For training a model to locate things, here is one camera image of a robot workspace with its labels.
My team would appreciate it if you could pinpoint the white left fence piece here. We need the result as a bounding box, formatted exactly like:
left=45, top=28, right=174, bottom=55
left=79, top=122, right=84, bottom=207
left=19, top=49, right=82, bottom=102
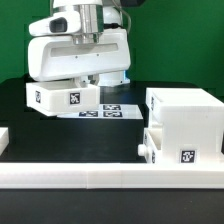
left=0, top=127, right=9, bottom=155

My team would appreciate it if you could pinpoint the white drawer cabinet box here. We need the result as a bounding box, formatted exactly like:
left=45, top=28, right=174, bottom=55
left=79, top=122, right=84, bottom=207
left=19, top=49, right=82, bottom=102
left=146, top=88, right=224, bottom=164

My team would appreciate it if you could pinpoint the white marker tag sheet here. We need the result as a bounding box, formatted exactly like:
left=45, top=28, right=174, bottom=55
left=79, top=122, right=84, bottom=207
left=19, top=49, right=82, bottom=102
left=59, top=104, right=143, bottom=120

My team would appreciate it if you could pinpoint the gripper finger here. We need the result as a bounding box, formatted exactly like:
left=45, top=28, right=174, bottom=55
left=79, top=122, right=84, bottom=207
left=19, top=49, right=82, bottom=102
left=88, top=75, right=99, bottom=85

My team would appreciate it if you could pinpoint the white front fence rail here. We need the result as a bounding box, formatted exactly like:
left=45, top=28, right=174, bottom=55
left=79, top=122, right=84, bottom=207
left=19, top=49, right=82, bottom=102
left=0, top=163, right=224, bottom=189

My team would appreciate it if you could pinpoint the white front drawer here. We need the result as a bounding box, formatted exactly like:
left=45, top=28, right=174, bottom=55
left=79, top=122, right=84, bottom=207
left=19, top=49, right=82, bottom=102
left=138, top=128, right=162, bottom=164

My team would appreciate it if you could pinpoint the white drawer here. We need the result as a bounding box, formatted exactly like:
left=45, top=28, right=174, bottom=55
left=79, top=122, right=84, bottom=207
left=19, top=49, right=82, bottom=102
left=26, top=80, right=100, bottom=116
left=138, top=128, right=162, bottom=164

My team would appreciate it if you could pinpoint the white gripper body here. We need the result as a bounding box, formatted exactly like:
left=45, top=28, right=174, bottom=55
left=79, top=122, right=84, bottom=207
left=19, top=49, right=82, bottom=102
left=28, top=13, right=130, bottom=82

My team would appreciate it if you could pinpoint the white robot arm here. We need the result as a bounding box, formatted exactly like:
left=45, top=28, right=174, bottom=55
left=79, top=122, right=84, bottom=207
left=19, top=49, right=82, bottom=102
left=28, top=0, right=144, bottom=82

